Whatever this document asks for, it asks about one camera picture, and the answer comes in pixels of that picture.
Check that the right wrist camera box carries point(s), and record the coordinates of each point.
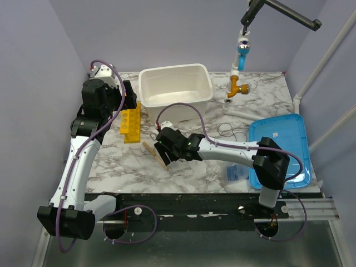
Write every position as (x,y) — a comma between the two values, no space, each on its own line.
(165,124)

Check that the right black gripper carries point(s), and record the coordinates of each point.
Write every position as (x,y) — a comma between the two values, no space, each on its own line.
(162,149)

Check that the bag of blue pipettes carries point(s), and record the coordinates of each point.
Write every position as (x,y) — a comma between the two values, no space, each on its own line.
(232,173)

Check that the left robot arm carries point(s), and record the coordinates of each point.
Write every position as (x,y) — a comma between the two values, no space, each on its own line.
(67,214)

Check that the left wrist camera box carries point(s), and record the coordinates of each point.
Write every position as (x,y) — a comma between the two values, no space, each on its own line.
(105,74)

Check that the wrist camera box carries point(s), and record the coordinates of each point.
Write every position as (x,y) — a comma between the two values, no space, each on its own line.
(165,124)
(105,74)

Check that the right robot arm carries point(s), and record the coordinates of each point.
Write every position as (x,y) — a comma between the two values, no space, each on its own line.
(269,162)

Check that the black overhead camera arm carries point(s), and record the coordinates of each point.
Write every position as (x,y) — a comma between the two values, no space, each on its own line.
(255,6)

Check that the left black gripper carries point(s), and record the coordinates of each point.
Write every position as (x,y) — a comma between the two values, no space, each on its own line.
(130,98)

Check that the faucet pipe assembly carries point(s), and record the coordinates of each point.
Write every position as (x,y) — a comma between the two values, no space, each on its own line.
(242,49)

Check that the blue plastic tray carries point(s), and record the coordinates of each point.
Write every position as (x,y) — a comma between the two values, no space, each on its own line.
(288,131)

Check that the white plastic tub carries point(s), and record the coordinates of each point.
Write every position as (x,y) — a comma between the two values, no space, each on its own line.
(162,86)

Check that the white wall pipe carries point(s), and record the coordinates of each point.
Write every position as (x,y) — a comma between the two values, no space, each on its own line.
(316,71)

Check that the wooden stick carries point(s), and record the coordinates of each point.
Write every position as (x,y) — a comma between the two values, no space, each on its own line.
(155,155)

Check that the yellow test tube rack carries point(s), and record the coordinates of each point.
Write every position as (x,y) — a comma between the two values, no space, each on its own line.
(131,125)

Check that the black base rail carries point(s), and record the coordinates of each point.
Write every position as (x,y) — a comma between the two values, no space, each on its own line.
(186,212)

